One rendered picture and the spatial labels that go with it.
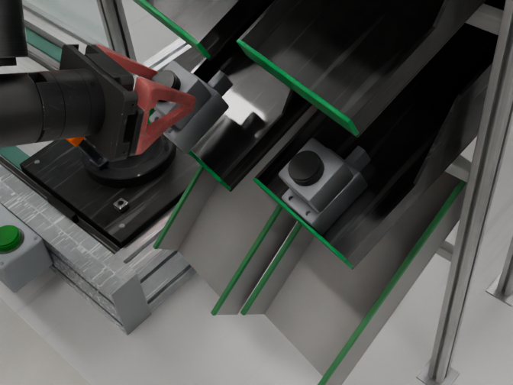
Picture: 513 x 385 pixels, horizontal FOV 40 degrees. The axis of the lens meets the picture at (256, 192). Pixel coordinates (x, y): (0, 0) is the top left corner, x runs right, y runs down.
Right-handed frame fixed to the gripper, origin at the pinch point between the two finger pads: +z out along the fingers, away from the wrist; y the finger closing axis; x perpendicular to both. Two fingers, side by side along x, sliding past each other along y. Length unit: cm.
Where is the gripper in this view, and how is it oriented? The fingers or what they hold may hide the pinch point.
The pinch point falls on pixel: (172, 93)
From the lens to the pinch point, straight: 67.9
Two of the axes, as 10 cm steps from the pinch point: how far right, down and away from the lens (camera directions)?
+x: -2.6, 8.3, 4.9
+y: -6.4, -5.3, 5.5
